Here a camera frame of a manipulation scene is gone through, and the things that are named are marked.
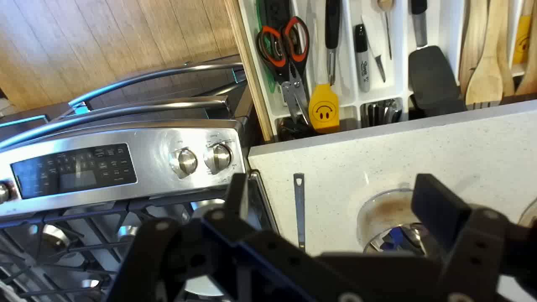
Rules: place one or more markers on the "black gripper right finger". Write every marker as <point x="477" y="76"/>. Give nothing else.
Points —
<point x="442" y="212"/>

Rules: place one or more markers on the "black metal kitchen tool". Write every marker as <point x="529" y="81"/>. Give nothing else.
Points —
<point x="277" y="11"/>

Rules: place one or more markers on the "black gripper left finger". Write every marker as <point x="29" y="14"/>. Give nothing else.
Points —
<point x="168" y="262"/>

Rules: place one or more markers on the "yellow smiley spatula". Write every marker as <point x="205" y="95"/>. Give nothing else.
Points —
<point x="324" y="110"/>

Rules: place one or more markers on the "stainless steel gas stove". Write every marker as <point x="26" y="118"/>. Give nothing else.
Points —
<point x="145" y="140"/>

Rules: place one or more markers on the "wooden kitchen drawer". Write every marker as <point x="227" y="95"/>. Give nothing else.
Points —
<point x="245" y="56"/>

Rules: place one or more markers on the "orange and black scissors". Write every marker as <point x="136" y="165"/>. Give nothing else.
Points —
<point x="287" y="76"/>

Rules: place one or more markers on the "black spatula turner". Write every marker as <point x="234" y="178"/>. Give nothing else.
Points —
<point x="433" y="78"/>

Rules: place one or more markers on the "silver stove knob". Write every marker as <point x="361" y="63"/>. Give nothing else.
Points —
<point x="185" y="162"/>
<point x="4" y="194"/>
<point x="219" y="157"/>

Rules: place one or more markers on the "forked wooden spatula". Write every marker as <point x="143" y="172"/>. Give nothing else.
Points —
<point x="485" y="78"/>

